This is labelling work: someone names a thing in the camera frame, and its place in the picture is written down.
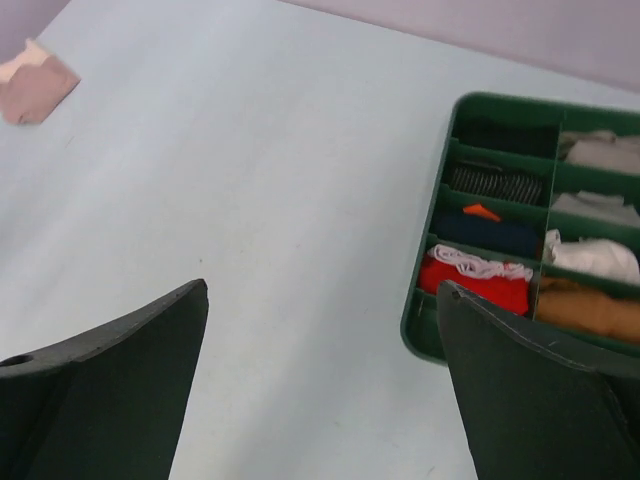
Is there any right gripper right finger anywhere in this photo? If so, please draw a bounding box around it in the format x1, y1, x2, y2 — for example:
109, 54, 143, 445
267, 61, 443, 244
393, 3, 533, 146
437, 281, 639, 479

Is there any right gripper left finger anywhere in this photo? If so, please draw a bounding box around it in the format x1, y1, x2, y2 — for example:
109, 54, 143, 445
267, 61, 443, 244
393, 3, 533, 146
1, 279, 208, 480

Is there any red underwear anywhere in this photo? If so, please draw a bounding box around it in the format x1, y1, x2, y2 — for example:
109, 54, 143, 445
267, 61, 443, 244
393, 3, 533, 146
417, 244, 534, 315

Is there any beige and mauve underwear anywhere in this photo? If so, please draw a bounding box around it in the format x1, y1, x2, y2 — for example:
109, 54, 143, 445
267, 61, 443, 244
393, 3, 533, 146
1, 38, 81, 125

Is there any brown rolled cloth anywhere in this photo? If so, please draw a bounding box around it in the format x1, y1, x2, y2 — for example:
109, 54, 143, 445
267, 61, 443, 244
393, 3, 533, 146
536, 276, 639, 344

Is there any white rolled cloth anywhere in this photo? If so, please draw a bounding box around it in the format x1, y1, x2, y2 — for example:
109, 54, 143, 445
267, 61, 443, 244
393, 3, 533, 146
543, 229, 639, 285

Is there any dark blue rolled cloth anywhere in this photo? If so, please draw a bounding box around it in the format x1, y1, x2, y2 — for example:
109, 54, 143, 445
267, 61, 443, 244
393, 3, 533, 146
429, 210, 541, 258

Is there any green compartment tray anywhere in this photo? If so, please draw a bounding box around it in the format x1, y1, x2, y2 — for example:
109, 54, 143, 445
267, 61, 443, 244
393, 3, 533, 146
400, 92, 639, 362

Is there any light grey rolled cloth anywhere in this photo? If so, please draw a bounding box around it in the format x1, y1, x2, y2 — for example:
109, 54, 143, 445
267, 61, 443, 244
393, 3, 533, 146
550, 191, 639, 227

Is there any black striped rolled cloth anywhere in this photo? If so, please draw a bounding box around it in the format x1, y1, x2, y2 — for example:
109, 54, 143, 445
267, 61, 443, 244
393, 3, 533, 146
445, 161, 544, 205

